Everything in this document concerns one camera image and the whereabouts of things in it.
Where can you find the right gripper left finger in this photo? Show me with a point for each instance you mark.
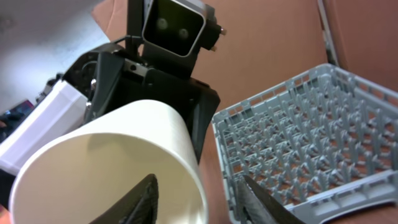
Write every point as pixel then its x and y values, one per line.
pixel 138 206

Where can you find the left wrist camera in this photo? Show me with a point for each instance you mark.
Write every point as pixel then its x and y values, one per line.
pixel 168 34

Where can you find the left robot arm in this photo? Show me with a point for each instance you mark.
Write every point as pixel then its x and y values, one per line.
pixel 62 110

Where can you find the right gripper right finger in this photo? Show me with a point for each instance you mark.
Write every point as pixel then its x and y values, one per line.
pixel 258 206

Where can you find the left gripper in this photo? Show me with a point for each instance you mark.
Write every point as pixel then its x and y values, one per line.
pixel 110 79

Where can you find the white paper cup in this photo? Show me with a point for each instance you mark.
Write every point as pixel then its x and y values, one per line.
pixel 77 177

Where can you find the grey plastic dish rack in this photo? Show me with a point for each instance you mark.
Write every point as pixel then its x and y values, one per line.
pixel 323 144

